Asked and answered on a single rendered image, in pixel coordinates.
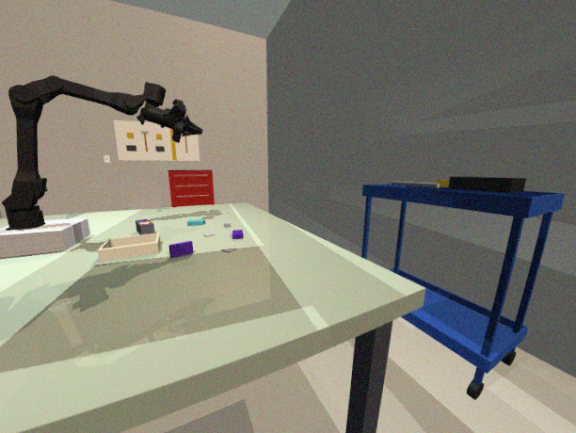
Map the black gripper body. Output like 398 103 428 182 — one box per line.
158 109 186 143

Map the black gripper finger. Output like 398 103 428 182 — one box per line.
185 115 202 131
182 121 202 137

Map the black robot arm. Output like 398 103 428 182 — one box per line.
2 75 166 231

